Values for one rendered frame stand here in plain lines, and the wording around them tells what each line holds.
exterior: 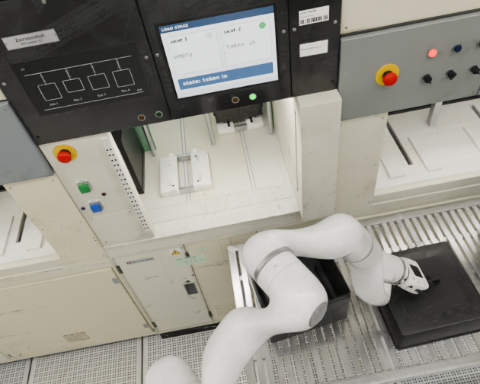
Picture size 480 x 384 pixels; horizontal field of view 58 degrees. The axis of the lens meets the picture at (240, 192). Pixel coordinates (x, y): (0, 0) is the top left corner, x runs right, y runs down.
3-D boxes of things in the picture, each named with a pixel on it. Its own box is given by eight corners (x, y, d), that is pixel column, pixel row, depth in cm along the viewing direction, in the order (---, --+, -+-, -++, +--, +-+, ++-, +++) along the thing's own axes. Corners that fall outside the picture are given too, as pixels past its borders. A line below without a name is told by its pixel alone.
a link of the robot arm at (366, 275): (367, 294, 97) (395, 309, 122) (373, 225, 102) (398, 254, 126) (329, 289, 102) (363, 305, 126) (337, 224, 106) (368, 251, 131)
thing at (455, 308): (396, 350, 137) (402, 334, 127) (362, 272, 156) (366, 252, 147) (485, 330, 138) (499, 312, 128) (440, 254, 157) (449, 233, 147)
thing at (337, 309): (246, 275, 161) (241, 249, 148) (315, 252, 164) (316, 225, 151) (270, 344, 143) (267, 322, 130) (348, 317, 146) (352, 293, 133)
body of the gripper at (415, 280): (413, 279, 123) (433, 286, 130) (398, 250, 130) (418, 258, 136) (392, 292, 127) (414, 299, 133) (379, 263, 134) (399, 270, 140)
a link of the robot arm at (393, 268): (402, 287, 123) (404, 255, 125) (374, 278, 116) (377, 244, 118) (377, 286, 129) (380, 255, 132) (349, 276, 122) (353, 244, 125)
